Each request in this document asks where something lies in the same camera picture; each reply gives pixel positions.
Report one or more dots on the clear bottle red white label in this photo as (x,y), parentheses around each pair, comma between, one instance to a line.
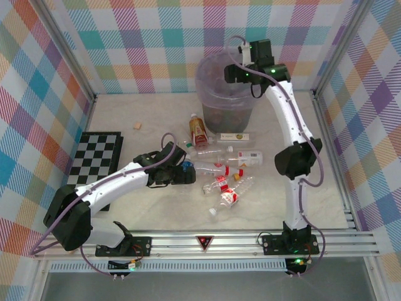
(230,197)

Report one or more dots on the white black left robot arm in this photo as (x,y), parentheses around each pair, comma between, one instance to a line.
(112,185)

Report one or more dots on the grey round waste bin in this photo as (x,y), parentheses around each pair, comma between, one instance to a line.
(228,122)

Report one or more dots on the orange tea bottle red label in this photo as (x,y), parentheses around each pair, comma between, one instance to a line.
(197,130)

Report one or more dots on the clear bottle white cap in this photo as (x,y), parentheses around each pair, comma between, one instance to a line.
(210,153)

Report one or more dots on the aluminium floor frame bar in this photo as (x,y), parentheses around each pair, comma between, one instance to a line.
(321,109)
(88,116)

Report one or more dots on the clear bottle green cap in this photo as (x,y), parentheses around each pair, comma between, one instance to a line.
(188,144)

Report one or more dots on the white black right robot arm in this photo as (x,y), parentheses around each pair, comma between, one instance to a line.
(288,109)

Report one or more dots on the black silver chessboard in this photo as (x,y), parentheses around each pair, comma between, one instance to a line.
(94,147)

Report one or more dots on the small clear bottle orange cap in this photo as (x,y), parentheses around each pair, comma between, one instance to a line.
(220,183)

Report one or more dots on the clear bottle white green label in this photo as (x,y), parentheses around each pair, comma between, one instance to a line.
(232,137)

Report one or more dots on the power connector block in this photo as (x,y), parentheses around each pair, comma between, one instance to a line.
(119,266)
(296,261)

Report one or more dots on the left power connector block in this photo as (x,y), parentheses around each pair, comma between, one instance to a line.
(119,266)

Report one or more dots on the purple lined trash bin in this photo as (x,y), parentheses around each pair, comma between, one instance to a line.
(202,84)

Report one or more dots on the red black triangle emblem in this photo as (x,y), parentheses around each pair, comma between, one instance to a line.
(204,242)

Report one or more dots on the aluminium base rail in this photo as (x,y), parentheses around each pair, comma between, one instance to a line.
(175,243)

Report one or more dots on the clear bottle white orange label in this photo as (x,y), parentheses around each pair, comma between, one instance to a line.
(247,158)

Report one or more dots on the right power connector block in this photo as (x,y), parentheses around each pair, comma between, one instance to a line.
(296,261)

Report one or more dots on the aluminium frame post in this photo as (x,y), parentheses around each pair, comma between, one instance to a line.
(340,47)
(72,59)

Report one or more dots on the small tan wooden block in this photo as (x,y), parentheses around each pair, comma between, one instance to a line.
(137,126)

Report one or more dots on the clear bottle blue cap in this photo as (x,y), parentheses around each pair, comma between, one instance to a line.
(187,163)

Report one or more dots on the clear bottle red cap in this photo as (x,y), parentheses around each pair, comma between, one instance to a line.
(219,169)

